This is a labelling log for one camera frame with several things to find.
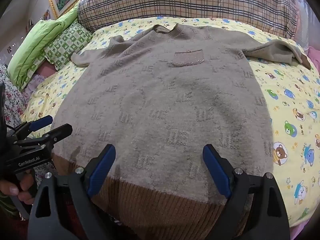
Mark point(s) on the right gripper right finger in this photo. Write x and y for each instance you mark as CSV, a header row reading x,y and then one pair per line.
x,y
267,218

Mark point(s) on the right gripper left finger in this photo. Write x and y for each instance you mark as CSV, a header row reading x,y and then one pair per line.
x,y
63,207

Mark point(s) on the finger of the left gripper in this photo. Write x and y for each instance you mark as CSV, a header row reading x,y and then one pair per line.
x,y
56,133
28,127

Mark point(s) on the taupe knit sweater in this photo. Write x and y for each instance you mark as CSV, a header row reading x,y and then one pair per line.
x,y
159,98

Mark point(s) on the left hand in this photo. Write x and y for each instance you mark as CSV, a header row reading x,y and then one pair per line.
x,y
22,191

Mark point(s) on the floral fabric bedding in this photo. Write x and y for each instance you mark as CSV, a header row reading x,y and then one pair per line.
x,y
14,105

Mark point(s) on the pink cloth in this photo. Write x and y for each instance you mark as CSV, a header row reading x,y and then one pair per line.
x,y
46,69

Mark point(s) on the bright green pillow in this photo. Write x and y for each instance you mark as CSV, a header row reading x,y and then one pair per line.
x,y
27,57

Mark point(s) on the green patterned pillow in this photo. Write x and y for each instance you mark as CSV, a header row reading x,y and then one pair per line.
x,y
71,40

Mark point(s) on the yellow cartoon bear bedsheet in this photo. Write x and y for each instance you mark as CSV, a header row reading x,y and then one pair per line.
x,y
292,96

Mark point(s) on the plaid brown quilt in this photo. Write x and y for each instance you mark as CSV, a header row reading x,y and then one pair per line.
x,y
278,17

